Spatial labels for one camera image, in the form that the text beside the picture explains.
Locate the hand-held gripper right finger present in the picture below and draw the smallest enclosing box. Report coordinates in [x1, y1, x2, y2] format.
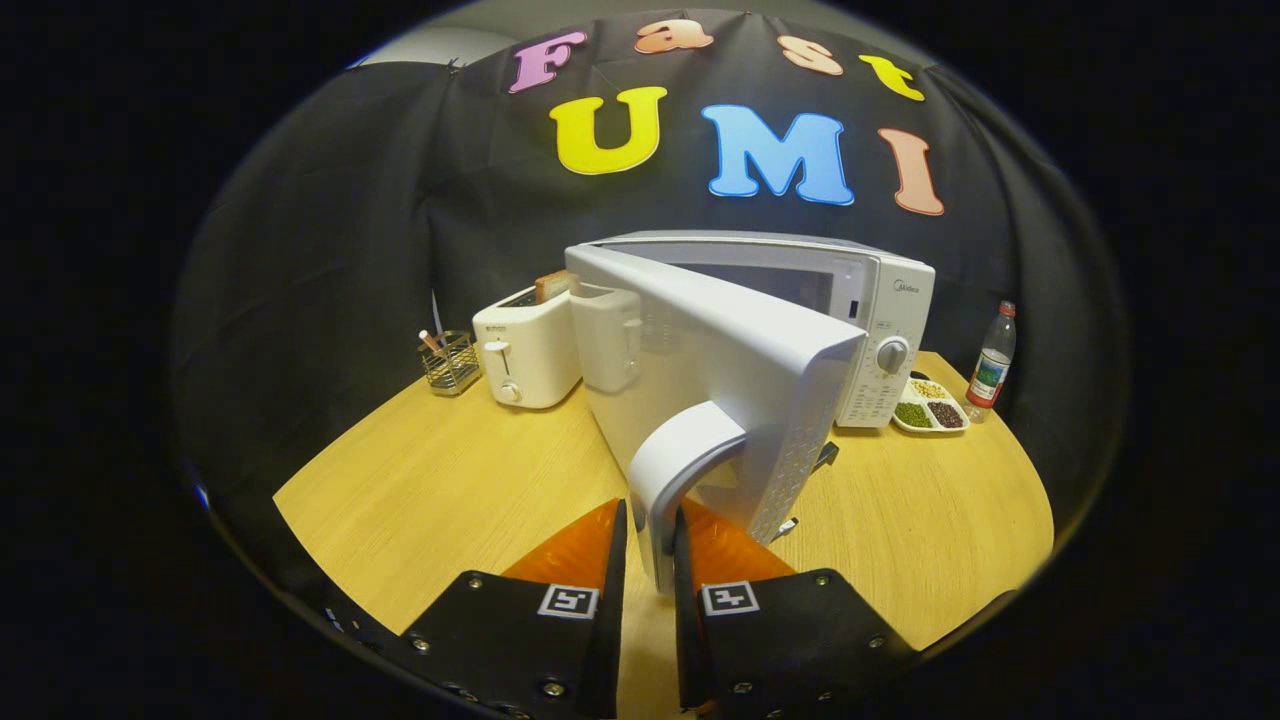
[672, 505, 921, 720]

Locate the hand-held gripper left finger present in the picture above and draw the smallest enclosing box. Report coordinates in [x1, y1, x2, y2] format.
[400, 498, 629, 720]

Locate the white toaster oven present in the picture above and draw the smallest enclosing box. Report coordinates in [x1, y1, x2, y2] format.
[564, 230, 937, 596]

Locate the white pop-up toaster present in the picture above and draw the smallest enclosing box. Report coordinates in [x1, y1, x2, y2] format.
[472, 283, 584, 410]

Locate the white divided dish of beans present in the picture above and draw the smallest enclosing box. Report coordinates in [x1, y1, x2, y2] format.
[892, 376, 970, 435]

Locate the clear bottle with red label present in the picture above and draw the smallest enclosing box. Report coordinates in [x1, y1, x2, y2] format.
[965, 301, 1018, 424]

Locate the wire mesh utensil basket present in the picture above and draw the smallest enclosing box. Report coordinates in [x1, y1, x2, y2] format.
[417, 330, 482, 398]

